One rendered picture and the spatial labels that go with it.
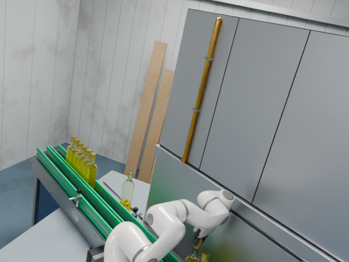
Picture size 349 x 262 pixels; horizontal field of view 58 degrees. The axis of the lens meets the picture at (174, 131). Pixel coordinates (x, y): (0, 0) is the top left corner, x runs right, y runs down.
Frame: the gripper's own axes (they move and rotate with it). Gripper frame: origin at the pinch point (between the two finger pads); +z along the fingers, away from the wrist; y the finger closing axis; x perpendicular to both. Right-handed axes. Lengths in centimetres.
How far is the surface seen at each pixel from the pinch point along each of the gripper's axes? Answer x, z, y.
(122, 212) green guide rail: -51, 40, -4
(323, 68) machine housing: -2, -85, -15
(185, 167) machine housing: -32.3, -11.8, -13.2
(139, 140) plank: -184, 106, -133
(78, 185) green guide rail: -89, 52, 5
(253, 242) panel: 16.3, -12.7, -11.8
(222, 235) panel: 3.8, -1.7, -12.0
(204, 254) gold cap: 6.6, 0.6, 1.8
